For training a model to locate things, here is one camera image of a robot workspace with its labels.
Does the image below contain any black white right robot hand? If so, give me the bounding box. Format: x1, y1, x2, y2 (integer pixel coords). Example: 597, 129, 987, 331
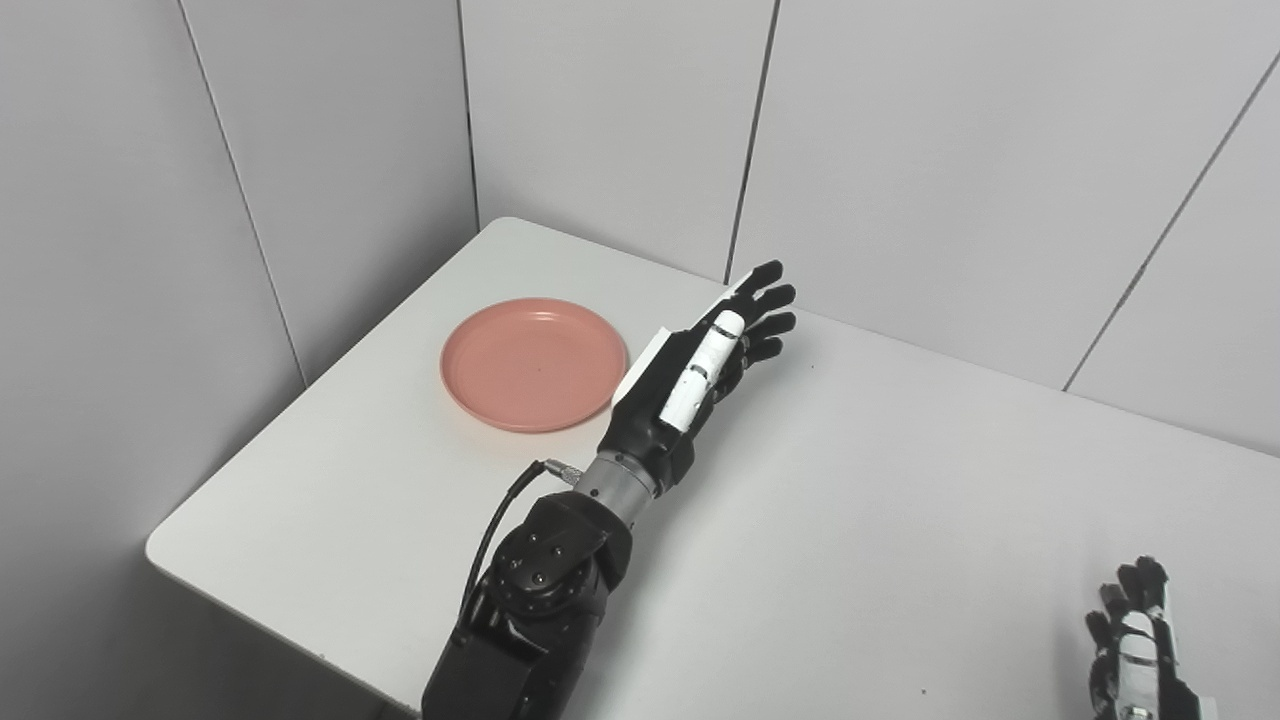
1085, 556, 1221, 720

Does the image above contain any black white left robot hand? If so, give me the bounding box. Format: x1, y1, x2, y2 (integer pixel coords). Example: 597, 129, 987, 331
598, 261, 798, 491

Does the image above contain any pink round plate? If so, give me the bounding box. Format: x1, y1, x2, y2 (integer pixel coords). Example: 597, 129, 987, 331
440, 298, 630, 434

